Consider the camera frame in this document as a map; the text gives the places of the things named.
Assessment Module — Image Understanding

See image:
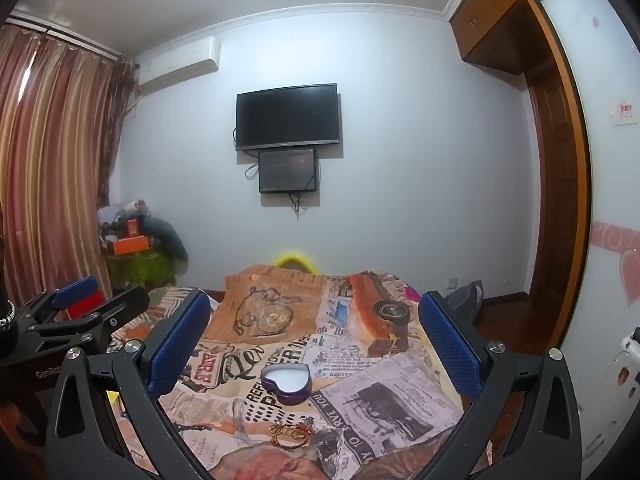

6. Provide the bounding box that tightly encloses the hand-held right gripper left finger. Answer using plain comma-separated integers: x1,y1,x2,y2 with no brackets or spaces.
44,287,213,480

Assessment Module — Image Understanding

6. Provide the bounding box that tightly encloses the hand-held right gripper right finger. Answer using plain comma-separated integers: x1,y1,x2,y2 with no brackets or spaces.
417,290,583,480

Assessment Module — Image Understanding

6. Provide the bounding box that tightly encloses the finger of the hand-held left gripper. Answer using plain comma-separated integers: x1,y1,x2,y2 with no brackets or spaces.
25,286,152,358
17,276,99,328

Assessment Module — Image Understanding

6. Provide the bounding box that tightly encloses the purple heart-shaped tin box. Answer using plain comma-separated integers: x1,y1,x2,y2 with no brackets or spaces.
260,362,314,406

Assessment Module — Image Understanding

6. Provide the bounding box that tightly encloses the red and gold cord bracelet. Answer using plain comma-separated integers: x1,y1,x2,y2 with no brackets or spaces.
270,422,316,448

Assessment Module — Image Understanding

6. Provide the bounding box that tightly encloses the grey bag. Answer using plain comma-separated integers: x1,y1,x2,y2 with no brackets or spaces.
444,280,485,312

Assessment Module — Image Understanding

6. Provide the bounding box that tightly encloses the orange box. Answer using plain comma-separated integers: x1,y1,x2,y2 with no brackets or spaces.
113,235,150,256

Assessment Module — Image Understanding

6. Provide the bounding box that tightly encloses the dark jacket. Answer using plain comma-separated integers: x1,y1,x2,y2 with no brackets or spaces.
146,217,189,267

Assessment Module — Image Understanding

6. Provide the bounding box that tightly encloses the newspaper print blanket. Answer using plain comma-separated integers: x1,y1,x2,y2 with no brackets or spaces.
107,264,482,480

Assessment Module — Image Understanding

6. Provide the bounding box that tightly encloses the striped brown curtain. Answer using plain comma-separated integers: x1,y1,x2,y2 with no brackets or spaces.
0,20,137,313

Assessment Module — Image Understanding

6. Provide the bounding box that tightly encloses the white sticker-covered case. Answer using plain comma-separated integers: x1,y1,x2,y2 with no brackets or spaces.
582,327,640,466

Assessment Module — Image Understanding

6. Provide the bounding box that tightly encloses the brown wooden door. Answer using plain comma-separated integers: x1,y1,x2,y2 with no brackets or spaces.
524,0,592,346

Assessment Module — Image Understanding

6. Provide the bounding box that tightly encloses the white wardrobe door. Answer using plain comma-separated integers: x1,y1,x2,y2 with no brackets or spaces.
531,0,640,480

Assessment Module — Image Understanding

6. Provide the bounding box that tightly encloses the white air conditioner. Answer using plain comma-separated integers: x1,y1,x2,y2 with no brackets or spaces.
134,37,221,87

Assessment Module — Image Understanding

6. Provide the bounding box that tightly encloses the wooden overhead cabinet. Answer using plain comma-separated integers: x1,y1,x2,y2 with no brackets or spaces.
448,0,540,77

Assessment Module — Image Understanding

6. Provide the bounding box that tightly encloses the yellow ring-shaped cushion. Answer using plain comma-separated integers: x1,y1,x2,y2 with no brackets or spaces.
273,252,319,274

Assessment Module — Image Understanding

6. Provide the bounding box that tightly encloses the pink heart wall sticker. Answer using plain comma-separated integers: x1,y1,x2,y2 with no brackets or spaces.
591,220,640,307

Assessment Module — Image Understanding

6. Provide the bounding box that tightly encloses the small black wall monitor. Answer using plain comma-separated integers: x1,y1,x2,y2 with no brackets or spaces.
258,147,319,194

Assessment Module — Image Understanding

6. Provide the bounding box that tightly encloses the black wall television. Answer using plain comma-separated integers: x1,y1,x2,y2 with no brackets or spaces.
236,84,342,152

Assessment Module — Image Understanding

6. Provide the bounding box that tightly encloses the red square wall sticker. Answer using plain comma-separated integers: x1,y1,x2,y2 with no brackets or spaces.
612,101,639,125

